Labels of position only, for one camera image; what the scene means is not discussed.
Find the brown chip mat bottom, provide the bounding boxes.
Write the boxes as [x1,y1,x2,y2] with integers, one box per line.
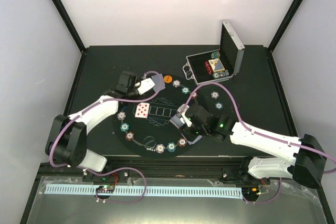
[177,138,187,147]

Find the brown chip mat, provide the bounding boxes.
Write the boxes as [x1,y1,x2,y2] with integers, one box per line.
[177,138,187,147]
[125,132,134,141]
[191,92,198,100]

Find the blue playing card deck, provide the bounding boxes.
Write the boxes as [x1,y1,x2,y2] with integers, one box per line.
[170,115,185,129]

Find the teal chip mat bottom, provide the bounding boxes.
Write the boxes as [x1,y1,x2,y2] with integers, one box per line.
[166,142,176,152]

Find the teal chip mat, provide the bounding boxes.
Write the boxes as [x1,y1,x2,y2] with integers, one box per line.
[120,123,130,132]
[166,142,176,152]
[182,87,189,94]

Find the teal poker chip stack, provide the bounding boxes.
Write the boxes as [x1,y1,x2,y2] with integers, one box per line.
[215,102,223,110]

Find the brown chip mat top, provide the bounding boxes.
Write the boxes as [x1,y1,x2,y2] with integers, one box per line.
[191,92,198,100]

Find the white purple chip stack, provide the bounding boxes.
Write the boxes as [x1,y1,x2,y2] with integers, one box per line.
[211,91,219,99]

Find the teal chip mat top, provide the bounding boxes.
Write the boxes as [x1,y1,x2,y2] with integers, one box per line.
[182,87,189,94]

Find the white chip mat bottom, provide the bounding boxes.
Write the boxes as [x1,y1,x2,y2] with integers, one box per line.
[155,144,165,154]

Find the white chip mat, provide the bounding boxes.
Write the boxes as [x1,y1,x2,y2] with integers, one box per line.
[117,111,126,121]
[155,144,165,154]
[172,80,181,88]

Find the white chip mat top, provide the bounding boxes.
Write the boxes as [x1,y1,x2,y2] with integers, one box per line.
[172,80,181,88]

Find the face-up red diamonds card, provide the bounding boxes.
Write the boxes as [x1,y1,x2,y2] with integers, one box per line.
[134,102,150,119]

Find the orange big blind button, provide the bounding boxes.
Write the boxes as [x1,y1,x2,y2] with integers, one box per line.
[163,75,173,83]

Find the blue card mat top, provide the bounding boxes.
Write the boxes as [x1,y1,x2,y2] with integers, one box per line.
[151,74,165,92]

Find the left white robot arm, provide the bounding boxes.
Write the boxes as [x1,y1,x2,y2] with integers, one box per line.
[45,71,161,182]

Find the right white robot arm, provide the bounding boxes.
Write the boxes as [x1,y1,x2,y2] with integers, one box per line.
[170,104,327,189]

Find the round black poker mat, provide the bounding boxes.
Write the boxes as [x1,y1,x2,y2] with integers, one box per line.
[112,74,196,159]

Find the teal chips case front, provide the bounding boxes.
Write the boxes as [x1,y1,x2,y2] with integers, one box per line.
[213,70,229,79]

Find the teal chips case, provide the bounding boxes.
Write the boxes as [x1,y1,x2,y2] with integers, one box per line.
[211,51,220,59]
[213,70,229,79]

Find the red dice in case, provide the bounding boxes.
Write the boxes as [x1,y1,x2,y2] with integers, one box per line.
[204,61,213,74]

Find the aluminium poker chip case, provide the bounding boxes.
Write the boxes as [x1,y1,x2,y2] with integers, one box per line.
[182,20,245,86]

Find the boxed card deck in case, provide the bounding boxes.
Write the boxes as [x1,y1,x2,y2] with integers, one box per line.
[208,58,225,72]

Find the teal chips case back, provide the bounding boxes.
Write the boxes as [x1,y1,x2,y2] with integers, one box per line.
[211,51,220,59]

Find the small circuit board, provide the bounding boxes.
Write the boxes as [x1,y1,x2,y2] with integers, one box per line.
[96,185,115,193]

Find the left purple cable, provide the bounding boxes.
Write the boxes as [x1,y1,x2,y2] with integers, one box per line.
[49,71,162,204]

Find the purple cable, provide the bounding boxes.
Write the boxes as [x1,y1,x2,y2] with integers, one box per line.
[182,82,336,205]
[49,71,162,204]

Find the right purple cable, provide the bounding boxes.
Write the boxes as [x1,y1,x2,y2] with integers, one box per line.
[182,82,336,205]

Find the light blue cable duct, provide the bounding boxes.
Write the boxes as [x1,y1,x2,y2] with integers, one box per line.
[44,184,243,199]

